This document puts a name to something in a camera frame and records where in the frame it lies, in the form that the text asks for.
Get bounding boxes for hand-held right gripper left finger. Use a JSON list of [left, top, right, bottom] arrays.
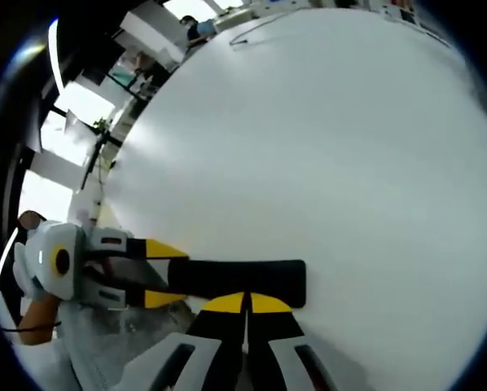
[[145, 292, 247, 391]]

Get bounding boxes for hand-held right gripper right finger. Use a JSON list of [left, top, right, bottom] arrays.
[[245, 292, 343, 391]]

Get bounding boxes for black remote control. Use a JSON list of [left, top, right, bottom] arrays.
[[167, 258, 308, 310]]

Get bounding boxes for person's left hand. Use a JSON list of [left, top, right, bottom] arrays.
[[18, 209, 46, 231]]

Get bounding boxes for ceiling light strip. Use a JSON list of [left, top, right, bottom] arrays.
[[0, 226, 20, 299], [46, 17, 66, 95]]

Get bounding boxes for person's light grey garment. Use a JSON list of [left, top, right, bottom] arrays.
[[55, 299, 196, 391]]

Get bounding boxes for black tripod stand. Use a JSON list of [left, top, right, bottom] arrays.
[[79, 117, 119, 192]]

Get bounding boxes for black cable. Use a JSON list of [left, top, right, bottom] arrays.
[[228, 11, 296, 46]]

